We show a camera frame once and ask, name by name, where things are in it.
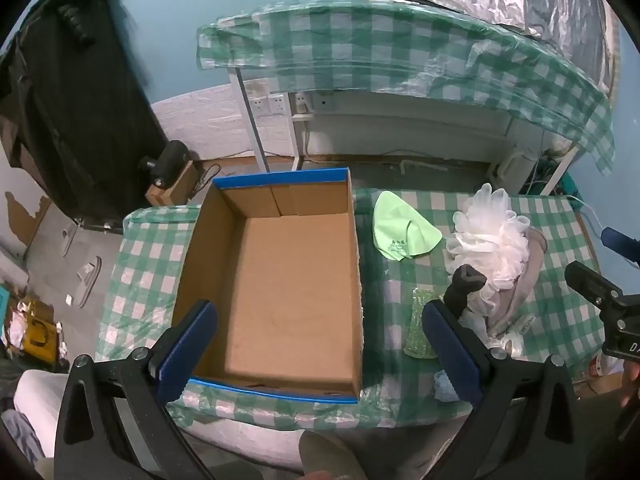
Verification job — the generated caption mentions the light blue bag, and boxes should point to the light blue bag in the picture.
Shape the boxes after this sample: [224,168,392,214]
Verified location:
[432,369,463,403]

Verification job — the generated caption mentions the small cardboard box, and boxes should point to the small cardboard box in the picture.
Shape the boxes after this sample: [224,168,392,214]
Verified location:
[145,162,201,206]

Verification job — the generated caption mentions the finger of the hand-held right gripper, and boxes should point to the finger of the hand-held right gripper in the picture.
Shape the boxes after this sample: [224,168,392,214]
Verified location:
[565,261,626,311]
[601,226,640,257]

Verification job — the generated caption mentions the blue-edged cardboard box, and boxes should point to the blue-edged cardboard box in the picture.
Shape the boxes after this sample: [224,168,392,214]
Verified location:
[170,167,363,405]

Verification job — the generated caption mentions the black handheld device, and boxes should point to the black handheld device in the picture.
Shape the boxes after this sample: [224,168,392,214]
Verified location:
[139,140,190,190]

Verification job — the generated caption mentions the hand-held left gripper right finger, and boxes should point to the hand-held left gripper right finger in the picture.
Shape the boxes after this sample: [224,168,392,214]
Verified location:
[421,300,596,480]

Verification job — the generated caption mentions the yellow packet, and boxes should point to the yellow packet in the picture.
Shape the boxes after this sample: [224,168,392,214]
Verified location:
[22,315,57,362]

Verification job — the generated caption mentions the white appliance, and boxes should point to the white appliance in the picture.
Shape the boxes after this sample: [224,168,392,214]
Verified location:
[492,152,538,193]

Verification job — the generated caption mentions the blue-grey cloth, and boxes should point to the blue-grey cloth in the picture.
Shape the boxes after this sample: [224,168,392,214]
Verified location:
[0,410,46,466]

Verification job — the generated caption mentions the light green cloth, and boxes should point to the light green cloth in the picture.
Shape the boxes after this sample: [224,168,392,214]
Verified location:
[372,190,443,261]

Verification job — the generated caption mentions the taupe cloth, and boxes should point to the taupe cloth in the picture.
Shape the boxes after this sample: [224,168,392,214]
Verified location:
[487,227,548,333]

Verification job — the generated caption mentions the black hanging garment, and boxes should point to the black hanging garment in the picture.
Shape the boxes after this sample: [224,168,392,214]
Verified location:
[0,0,168,216]

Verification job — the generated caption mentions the person's right hand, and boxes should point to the person's right hand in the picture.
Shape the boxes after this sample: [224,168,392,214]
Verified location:
[621,360,640,408]

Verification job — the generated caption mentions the white cushion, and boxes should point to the white cushion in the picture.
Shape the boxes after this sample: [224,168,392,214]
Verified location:
[12,370,76,458]

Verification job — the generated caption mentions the white mesh bath pouf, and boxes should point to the white mesh bath pouf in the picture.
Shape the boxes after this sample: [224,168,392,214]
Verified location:
[445,184,531,311]

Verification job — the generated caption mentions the white table frame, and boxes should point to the white table frame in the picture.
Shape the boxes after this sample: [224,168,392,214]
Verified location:
[227,67,581,196]

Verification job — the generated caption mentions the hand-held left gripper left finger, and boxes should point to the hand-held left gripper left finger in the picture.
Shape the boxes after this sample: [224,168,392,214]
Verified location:
[54,300,219,480]

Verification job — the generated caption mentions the grey slipper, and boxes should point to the grey slipper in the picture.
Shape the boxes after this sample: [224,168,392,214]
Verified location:
[75,256,103,307]
[59,225,79,257]

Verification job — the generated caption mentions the green checked tablecloth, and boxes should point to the green checked tablecloth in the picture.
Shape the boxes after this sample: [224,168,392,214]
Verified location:
[195,0,616,176]
[95,187,603,431]

